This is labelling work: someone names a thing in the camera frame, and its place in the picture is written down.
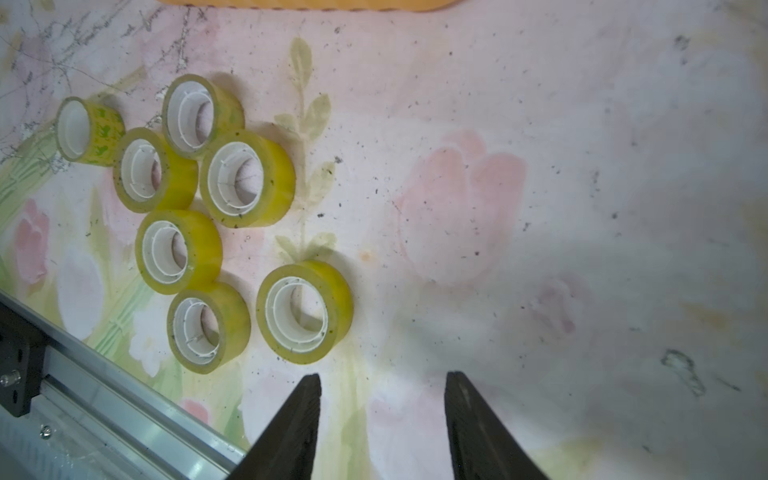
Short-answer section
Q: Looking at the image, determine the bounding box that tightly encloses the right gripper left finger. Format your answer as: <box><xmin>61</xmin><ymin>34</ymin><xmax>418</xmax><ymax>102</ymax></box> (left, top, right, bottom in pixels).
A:
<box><xmin>227</xmin><ymin>373</ymin><xmax>322</xmax><ymax>480</ymax></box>

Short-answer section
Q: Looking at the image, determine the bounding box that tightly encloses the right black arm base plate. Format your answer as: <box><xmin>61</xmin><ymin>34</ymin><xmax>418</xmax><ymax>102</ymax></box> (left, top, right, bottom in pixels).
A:
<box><xmin>0</xmin><ymin>304</ymin><xmax>47</xmax><ymax>418</ymax></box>

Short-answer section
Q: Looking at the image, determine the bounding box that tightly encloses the yellow plastic storage box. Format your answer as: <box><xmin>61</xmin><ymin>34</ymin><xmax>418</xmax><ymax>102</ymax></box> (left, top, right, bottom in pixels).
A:
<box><xmin>162</xmin><ymin>0</ymin><xmax>456</xmax><ymax>12</ymax></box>

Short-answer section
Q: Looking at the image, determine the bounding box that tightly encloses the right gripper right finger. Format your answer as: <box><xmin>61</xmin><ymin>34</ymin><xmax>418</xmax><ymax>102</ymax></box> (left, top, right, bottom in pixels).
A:
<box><xmin>444</xmin><ymin>371</ymin><xmax>547</xmax><ymax>480</ymax></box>

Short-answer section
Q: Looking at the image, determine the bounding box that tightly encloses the aluminium mounting rail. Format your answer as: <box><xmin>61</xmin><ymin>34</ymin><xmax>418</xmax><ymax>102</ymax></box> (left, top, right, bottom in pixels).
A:
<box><xmin>1</xmin><ymin>294</ymin><xmax>246</xmax><ymax>479</ymax></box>

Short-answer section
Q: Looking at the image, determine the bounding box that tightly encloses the transparent tape roll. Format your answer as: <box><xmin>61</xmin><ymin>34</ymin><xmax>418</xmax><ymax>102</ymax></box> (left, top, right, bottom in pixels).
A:
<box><xmin>161</xmin><ymin>74</ymin><xmax>245</xmax><ymax>160</ymax></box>
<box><xmin>256</xmin><ymin>260</ymin><xmax>354</xmax><ymax>365</ymax></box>
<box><xmin>55</xmin><ymin>96</ymin><xmax>125</xmax><ymax>167</ymax></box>
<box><xmin>167</xmin><ymin>282</ymin><xmax>251</xmax><ymax>375</ymax></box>
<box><xmin>200</xmin><ymin>130</ymin><xmax>296</xmax><ymax>228</ymax></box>
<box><xmin>113</xmin><ymin>127</ymin><xmax>198</xmax><ymax>214</ymax></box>
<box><xmin>135</xmin><ymin>210</ymin><xmax>223</xmax><ymax>295</ymax></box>

